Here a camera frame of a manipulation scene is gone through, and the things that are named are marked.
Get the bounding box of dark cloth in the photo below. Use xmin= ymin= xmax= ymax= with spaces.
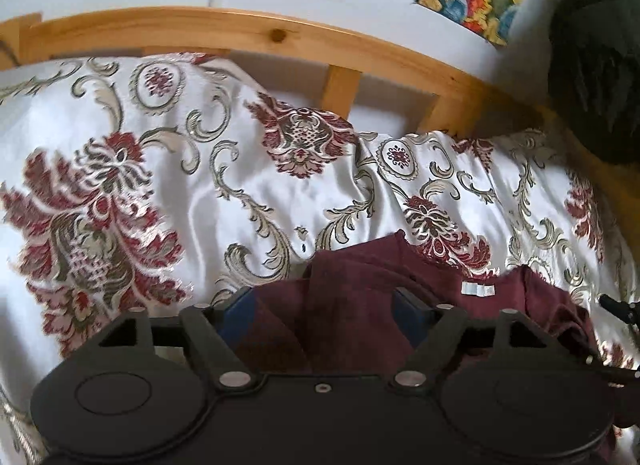
xmin=546 ymin=0 xmax=640 ymax=167

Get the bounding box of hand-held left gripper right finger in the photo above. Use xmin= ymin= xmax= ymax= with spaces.
xmin=390 ymin=286 xmax=558 ymax=391

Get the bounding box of white floral bedspread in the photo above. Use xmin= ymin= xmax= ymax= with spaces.
xmin=0 ymin=52 xmax=640 ymax=465

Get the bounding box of maroon sweater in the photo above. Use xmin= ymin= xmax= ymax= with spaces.
xmin=235 ymin=230 xmax=621 ymax=465

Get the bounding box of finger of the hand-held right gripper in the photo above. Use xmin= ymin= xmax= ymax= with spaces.
xmin=581 ymin=352 xmax=640 ymax=389
xmin=598 ymin=293 xmax=640 ymax=330

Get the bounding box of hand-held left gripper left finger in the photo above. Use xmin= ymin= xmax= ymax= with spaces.
xmin=95 ymin=287 xmax=257 ymax=391

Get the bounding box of wooden bed frame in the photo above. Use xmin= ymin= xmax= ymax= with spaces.
xmin=0 ymin=8 xmax=640 ymax=258

